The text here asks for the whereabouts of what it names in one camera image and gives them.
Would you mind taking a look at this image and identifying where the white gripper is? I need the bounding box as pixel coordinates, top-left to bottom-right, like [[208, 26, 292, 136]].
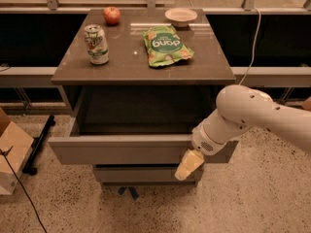
[[175, 109, 250, 181]]

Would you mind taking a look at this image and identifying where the grey top drawer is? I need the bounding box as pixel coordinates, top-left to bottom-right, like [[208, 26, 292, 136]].
[[48, 86, 239, 166]]

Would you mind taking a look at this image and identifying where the grey drawer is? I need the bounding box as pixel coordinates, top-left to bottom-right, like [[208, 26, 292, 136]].
[[48, 86, 239, 166], [93, 164, 203, 185]]

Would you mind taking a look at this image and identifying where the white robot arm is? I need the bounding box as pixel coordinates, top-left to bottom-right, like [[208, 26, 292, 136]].
[[175, 84, 311, 181]]

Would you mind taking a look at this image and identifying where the grey bottom drawer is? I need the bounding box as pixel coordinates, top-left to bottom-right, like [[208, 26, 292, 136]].
[[93, 164, 203, 185]]

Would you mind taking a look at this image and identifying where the grey drawer cabinet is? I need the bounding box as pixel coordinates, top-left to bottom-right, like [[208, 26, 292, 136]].
[[51, 7, 236, 189]]

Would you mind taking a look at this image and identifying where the green chip bag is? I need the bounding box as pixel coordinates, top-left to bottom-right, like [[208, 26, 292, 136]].
[[143, 25, 194, 68]]

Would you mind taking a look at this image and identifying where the white bowl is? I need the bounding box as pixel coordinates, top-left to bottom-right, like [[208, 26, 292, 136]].
[[164, 8, 197, 27]]

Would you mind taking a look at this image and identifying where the green white soda can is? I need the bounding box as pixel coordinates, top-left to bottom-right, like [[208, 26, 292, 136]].
[[84, 24, 109, 65]]

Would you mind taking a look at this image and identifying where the black stand leg left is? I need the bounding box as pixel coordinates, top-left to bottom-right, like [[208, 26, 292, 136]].
[[22, 115, 55, 176]]

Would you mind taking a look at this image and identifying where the red apple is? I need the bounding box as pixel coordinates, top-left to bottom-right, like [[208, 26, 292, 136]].
[[103, 7, 121, 25]]

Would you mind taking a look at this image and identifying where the cardboard box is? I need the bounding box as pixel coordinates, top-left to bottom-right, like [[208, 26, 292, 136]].
[[0, 109, 34, 195]]

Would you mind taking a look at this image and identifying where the white cable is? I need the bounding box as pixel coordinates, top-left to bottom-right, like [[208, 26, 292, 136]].
[[237, 7, 262, 86]]

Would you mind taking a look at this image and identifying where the black cable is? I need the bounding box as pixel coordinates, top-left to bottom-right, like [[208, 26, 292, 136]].
[[0, 152, 48, 233]]

